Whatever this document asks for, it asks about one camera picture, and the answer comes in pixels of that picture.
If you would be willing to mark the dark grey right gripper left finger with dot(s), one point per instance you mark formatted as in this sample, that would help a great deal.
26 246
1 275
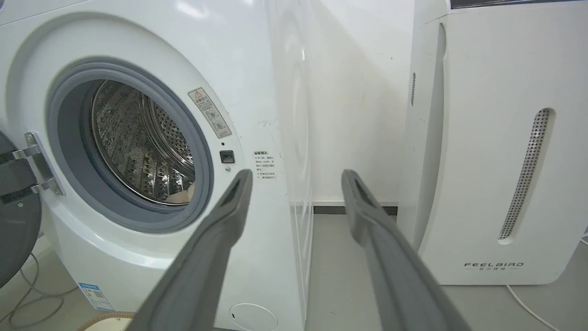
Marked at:
202 271

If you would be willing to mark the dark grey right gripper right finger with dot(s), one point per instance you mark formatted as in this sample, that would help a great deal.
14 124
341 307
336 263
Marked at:
395 276

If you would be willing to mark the white front-load washing machine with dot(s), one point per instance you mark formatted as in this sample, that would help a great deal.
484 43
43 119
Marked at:
151 151

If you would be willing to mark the dark washing machine door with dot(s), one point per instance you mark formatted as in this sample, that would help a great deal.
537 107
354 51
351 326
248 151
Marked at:
16 211

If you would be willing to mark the white Feelbird air purifier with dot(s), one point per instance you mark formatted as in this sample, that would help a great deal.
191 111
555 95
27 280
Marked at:
500 147

